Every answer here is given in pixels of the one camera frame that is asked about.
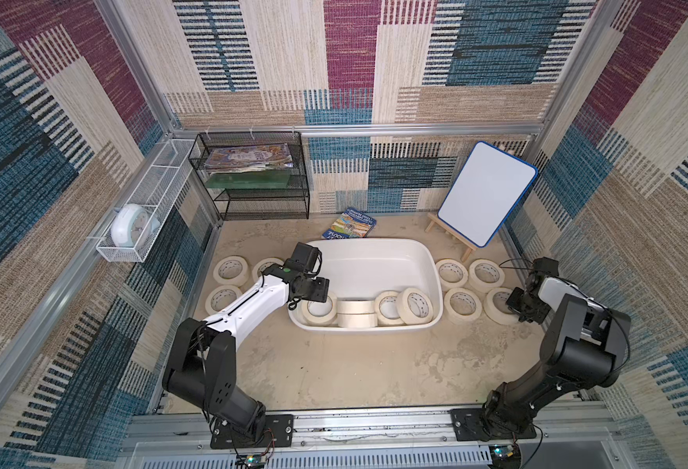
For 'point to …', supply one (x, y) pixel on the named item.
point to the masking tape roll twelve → (497, 317)
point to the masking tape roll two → (262, 264)
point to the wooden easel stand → (436, 220)
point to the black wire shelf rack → (245, 204)
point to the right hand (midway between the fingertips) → (520, 307)
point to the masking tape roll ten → (413, 307)
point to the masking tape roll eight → (357, 319)
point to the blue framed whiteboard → (487, 189)
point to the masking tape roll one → (231, 271)
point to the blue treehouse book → (351, 224)
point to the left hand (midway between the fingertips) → (316, 288)
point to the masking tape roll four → (462, 306)
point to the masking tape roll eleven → (451, 273)
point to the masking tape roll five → (320, 319)
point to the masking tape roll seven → (356, 307)
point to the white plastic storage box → (361, 269)
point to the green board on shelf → (250, 179)
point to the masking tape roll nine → (386, 309)
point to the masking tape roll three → (485, 275)
